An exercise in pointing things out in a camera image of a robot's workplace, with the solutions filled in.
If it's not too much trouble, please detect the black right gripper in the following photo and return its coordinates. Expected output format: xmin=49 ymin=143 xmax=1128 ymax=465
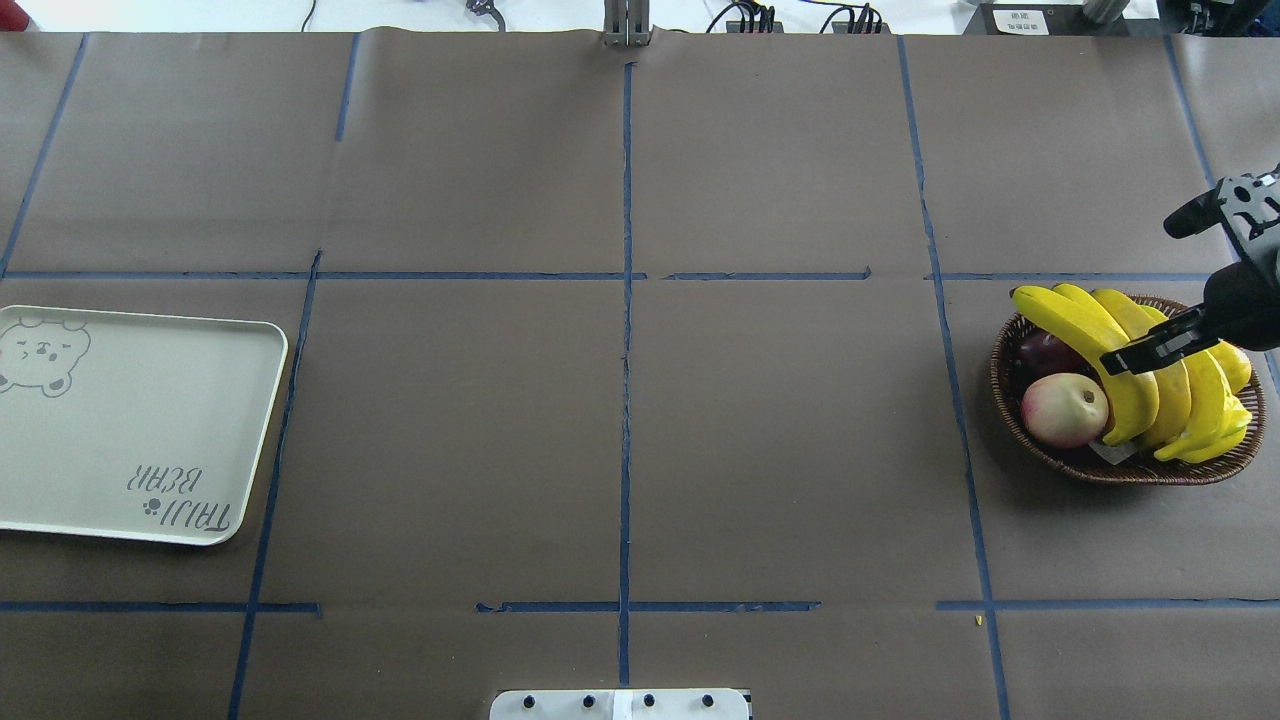
xmin=1100 ymin=255 xmax=1279 ymax=375

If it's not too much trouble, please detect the yellow banana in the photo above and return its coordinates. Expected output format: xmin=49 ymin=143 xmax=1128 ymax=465
xmin=1181 ymin=395 xmax=1253 ymax=464
xmin=1053 ymin=283 xmax=1190 ymax=452
xmin=1010 ymin=283 xmax=1160 ymax=447
xmin=1151 ymin=352 xmax=1233 ymax=462

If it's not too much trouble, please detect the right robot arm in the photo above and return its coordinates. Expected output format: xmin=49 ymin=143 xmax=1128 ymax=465
xmin=1100 ymin=170 xmax=1279 ymax=378

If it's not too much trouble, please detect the brown wicker basket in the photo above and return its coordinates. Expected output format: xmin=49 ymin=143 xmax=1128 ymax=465
xmin=989 ymin=313 xmax=1268 ymax=486

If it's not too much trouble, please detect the white mounting plate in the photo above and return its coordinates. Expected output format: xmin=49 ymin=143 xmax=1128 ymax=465
xmin=488 ymin=687 xmax=754 ymax=719

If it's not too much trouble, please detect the yellow lemon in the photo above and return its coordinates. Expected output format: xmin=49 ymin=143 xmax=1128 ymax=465
xmin=1208 ymin=341 xmax=1253 ymax=395

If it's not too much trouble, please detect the pale pink apple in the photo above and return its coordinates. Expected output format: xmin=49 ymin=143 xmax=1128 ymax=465
xmin=1020 ymin=373 xmax=1110 ymax=448

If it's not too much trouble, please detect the dark red plum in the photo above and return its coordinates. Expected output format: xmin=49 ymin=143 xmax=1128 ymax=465
xmin=1012 ymin=329 xmax=1087 ymax=380

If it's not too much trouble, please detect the cream bear tray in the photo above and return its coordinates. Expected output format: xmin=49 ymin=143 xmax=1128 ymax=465
xmin=1 ymin=305 xmax=289 ymax=547

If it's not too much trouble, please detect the aluminium frame post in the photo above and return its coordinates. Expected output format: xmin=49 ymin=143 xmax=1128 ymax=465
xmin=602 ymin=0 xmax=652 ymax=47

